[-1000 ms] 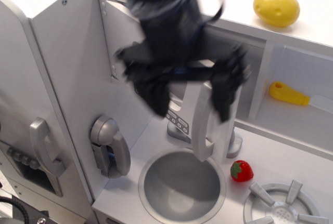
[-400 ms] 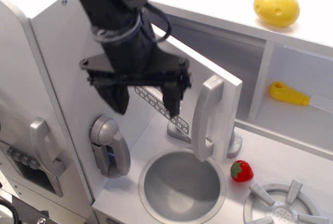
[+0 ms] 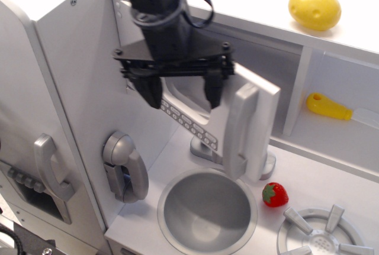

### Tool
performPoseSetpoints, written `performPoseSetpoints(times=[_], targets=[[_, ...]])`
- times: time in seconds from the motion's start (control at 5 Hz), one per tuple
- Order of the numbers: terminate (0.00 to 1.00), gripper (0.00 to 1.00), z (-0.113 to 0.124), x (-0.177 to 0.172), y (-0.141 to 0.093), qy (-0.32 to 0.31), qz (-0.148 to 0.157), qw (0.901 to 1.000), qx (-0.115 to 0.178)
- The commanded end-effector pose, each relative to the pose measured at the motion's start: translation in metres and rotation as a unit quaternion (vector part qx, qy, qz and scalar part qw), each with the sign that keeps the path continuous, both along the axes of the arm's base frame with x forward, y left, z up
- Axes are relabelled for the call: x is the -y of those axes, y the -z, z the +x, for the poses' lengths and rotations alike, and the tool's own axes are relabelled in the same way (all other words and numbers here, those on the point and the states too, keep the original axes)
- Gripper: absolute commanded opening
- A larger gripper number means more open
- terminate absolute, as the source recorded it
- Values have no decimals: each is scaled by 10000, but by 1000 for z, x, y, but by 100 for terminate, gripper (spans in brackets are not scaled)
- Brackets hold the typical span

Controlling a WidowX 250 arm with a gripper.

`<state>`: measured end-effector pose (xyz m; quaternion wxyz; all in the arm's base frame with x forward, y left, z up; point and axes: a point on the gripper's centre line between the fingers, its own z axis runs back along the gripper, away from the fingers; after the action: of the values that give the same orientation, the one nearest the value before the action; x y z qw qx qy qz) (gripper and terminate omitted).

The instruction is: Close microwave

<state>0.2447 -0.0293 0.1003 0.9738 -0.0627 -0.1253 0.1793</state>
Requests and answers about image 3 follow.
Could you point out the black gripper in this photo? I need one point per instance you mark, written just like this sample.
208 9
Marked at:
171 47

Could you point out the white toy microwave door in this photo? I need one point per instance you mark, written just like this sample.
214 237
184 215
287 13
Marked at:
237 132

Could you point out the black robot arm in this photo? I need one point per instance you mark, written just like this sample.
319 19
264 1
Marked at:
162 8

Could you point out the grey toy faucet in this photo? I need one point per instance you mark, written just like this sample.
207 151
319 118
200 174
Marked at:
199 149

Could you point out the grey toy sink bowl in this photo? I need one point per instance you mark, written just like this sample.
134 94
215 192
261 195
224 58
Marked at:
203 211

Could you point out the white toy kitchen cabinet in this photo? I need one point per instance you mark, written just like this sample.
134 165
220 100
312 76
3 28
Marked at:
321 161

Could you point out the red toy strawberry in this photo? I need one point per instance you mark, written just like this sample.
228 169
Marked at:
274 195

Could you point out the yellow toy potato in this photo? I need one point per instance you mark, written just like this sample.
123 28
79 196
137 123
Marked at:
319 15

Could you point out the white toy fridge door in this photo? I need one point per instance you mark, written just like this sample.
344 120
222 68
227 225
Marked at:
27 111

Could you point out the grey toy ice dispenser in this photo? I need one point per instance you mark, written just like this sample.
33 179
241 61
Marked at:
33 192

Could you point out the grey toy stove burner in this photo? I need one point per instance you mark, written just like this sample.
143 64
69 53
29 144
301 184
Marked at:
319 231

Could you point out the black equipment bottom left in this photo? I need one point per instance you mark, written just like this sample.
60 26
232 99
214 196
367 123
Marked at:
17 240

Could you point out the grey toy wall phone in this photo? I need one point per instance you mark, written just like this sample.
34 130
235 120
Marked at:
125 169

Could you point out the yellow handled toy knife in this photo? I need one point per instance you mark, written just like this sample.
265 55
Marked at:
321 104

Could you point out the grey fridge door handle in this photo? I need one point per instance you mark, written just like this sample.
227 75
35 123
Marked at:
44 149

